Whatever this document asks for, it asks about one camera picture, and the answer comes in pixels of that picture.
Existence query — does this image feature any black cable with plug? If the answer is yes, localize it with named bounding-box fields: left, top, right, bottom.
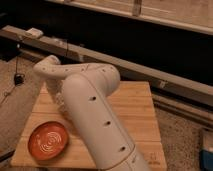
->
left=0, top=37, right=25, bottom=104

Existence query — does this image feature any white box on ledge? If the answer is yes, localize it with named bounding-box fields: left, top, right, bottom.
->
left=25, top=28, right=43, bottom=38

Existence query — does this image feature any grey metal rail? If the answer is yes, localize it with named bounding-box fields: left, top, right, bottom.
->
left=0, top=25, right=213, bottom=107

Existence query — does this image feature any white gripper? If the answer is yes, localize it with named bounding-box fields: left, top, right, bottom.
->
left=45, top=79, right=70, bottom=117

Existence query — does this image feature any wooden cutting board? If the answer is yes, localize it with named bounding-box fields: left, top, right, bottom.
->
left=11, top=81, right=167, bottom=171

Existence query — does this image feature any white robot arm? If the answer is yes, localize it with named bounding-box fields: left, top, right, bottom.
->
left=34, top=55, right=151, bottom=171

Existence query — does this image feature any wooden shelf edge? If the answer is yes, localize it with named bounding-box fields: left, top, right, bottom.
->
left=47, top=0, right=213, bottom=36

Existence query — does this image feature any blue container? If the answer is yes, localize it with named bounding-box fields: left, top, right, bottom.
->
left=199, top=128, right=213, bottom=171

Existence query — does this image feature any red ceramic bowl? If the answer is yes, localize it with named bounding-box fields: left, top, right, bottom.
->
left=28, top=121, right=69, bottom=161

